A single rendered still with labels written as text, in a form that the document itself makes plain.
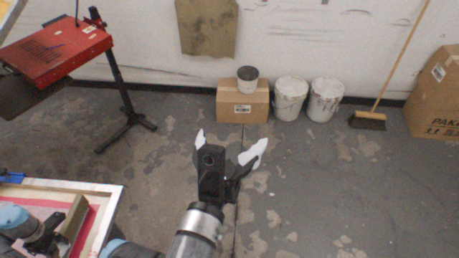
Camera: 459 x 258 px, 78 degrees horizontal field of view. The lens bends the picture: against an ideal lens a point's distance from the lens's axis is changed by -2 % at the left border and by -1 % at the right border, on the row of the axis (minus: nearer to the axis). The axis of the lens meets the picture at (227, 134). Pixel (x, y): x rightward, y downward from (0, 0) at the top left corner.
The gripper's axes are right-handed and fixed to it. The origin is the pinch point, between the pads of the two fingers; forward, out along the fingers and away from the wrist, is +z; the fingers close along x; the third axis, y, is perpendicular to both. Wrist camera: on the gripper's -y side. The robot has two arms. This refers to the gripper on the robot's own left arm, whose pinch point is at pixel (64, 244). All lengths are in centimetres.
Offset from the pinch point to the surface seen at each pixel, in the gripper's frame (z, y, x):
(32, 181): 1.3, -27.0, -28.9
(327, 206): 101, -77, 140
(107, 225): 1.4, -10.0, 14.2
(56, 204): 4.9, -18.4, -14.7
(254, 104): 74, -160, 75
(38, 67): -10, -96, -57
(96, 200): 4.9, -22.3, 3.0
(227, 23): 13, -195, 47
